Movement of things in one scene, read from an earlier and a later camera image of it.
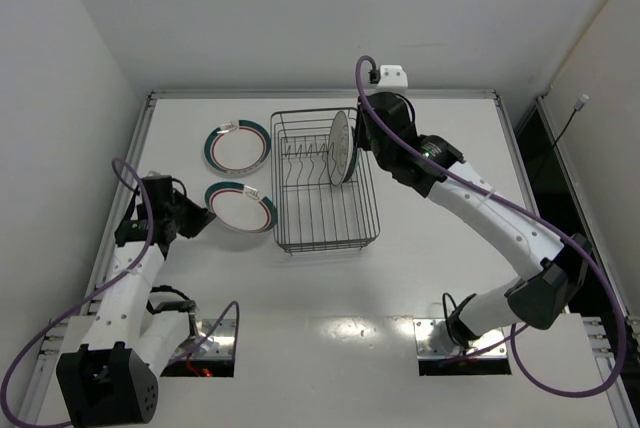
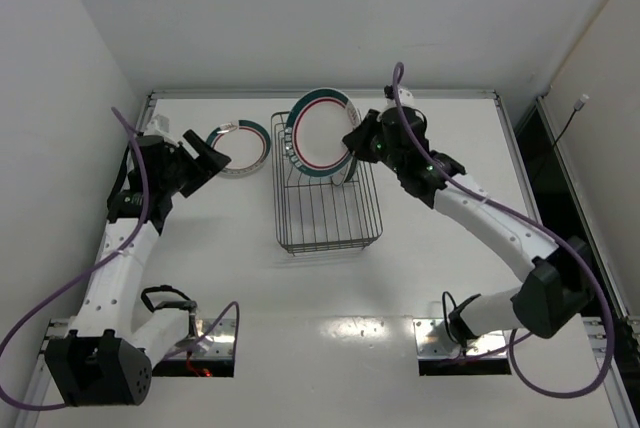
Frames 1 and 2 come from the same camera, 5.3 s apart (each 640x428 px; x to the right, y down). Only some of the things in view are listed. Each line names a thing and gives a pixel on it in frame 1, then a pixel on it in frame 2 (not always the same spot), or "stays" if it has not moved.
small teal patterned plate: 354,159 stays
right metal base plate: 434,342 stays
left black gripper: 185,213 to 201,163
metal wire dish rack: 312,212 stays
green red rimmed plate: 240,207 to 315,130
